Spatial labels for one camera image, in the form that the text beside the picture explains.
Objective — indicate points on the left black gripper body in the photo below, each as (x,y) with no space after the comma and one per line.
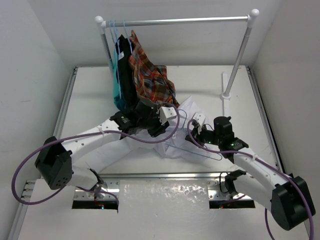
(155,124)

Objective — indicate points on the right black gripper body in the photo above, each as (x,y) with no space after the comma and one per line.
(206,136)

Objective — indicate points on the blue wire hanger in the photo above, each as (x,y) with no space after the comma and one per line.
(178,147)

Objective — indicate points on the white shirt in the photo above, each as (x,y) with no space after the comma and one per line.
(130,156)

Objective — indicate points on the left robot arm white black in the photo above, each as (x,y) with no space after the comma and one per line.
(56,160)

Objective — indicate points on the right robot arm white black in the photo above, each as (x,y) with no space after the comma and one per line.
(287,198)

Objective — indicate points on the black garment on hanger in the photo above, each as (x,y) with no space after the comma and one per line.
(127,84)

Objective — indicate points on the teal garment on hanger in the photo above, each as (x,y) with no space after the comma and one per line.
(117,94)

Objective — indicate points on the plaid shirt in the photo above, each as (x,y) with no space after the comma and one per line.
(150,80)

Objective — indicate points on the blue hanger with black garment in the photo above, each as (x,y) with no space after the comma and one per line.
(116,35)

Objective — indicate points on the blue hanger with teal garment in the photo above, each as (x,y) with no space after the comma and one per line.
(111,33)

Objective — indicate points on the clothes rack metal white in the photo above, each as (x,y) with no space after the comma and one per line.
(227,80)

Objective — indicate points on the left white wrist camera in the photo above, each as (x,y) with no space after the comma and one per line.
(166,114)

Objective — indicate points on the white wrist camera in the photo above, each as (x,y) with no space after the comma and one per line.
(166,114)
(199,121)

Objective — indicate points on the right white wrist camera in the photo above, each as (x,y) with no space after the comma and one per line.
(199,121)

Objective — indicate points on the metal mounting rail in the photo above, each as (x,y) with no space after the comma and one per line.
(218,187)

